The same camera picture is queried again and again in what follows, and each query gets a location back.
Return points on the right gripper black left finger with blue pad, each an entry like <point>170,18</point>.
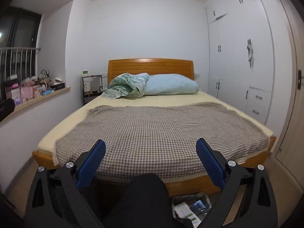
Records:
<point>55,198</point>

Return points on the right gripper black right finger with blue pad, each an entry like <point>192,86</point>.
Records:
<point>246,198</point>

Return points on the blue box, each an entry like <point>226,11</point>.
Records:
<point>198,208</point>

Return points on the white milk carton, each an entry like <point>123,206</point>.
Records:
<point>183,211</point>

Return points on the patterned grey trash bin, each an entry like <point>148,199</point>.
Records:
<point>189,200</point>

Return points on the cream mattress sheet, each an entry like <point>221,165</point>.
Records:
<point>46,145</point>

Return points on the person's black trouser leg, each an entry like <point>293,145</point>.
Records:
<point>143,202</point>

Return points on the brown checkered blanket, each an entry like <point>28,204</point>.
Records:
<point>160,140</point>

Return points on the windowsill clutter items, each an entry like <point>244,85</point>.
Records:
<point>31,87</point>

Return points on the black bedside shelf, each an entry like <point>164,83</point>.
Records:
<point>92,86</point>

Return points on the green crumpled quilt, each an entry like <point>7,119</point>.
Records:
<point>126,85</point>

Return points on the light blue pillow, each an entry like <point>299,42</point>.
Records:
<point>170,84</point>

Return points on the white wardrobe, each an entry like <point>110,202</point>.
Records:
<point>251,58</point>

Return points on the metal window railing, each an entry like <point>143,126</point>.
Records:
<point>19,62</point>

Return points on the door with handle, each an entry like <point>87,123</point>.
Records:
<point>289,149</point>

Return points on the orange wooden bed frame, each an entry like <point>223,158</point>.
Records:
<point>153,66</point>

